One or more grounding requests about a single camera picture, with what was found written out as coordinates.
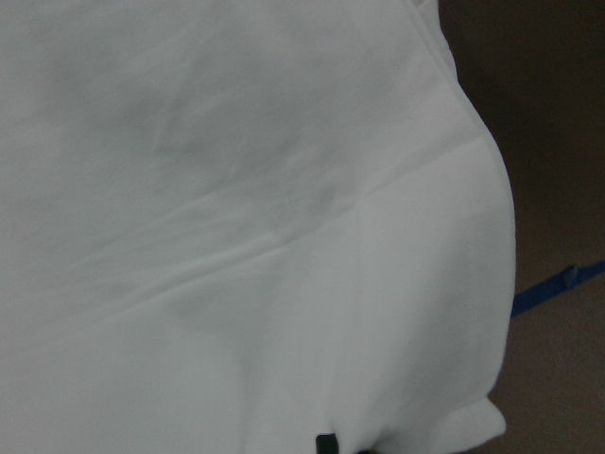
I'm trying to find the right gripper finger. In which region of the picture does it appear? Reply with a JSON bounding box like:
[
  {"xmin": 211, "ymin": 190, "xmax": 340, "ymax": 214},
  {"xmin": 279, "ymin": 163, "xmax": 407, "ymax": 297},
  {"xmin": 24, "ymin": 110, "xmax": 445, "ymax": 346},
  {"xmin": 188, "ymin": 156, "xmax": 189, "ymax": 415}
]
[{"xmin": 316, "ymin": 433, "xmax": 338, "ymax": 454}]

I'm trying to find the white long-sleeve printed shirt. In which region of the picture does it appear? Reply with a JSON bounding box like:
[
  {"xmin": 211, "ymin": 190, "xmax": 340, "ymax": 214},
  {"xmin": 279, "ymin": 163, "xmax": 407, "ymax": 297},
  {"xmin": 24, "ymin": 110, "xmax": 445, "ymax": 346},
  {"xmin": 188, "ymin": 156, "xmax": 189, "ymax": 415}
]
[{"xmin": 1, "ymin": 1, "xmax": 515, "ymax": 453}]

